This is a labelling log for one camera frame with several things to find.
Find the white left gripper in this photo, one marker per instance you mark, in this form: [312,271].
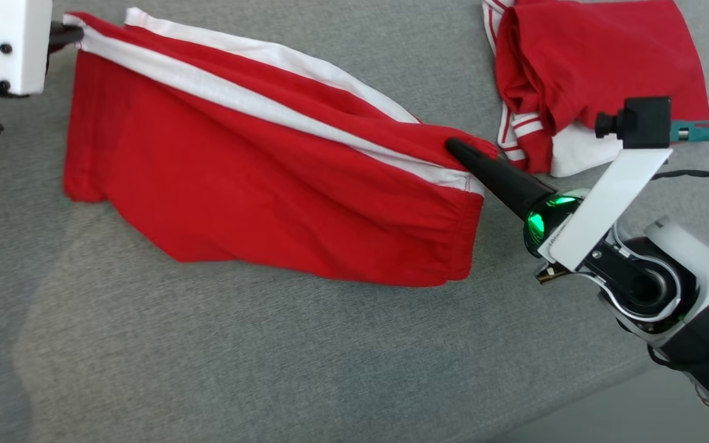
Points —
[19,43]

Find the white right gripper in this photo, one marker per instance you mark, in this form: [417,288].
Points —
[607,197]

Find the red and white jersey shirt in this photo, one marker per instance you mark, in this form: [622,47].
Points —
[607,55]

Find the red shorts with white stripes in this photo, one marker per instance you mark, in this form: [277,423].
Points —
[237,184]

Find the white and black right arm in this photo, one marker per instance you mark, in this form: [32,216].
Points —
[699,264]

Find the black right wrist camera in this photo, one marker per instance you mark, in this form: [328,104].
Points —
[644,123]

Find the teal right camera connector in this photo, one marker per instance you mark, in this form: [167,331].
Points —
[699,131]

